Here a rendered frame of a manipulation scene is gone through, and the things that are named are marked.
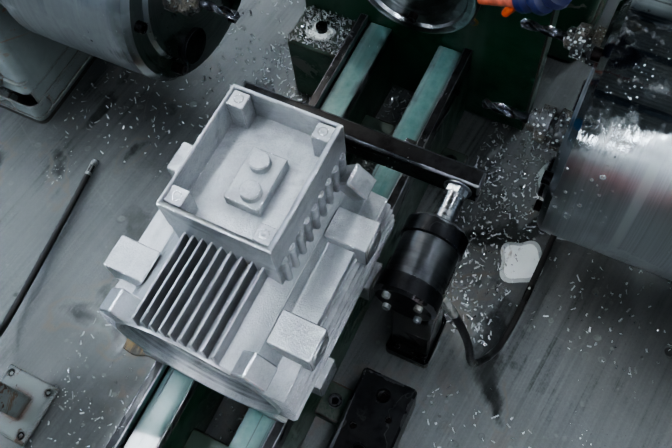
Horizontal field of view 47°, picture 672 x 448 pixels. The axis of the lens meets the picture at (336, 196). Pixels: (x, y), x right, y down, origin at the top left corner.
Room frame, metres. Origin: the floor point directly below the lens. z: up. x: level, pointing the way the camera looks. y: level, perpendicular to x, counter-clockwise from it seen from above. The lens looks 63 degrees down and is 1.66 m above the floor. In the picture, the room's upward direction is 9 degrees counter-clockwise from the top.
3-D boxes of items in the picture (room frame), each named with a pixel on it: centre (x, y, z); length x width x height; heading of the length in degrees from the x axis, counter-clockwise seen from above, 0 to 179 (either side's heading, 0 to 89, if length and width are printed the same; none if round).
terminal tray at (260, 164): (0.30, 0.06, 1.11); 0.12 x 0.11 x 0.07; 146
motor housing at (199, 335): (0.27, 0.08, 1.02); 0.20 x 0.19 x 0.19; 146
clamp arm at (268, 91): (0.39, -0.03, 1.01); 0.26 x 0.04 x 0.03; 56
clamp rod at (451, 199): (0.29, -0.09, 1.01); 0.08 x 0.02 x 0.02; 146
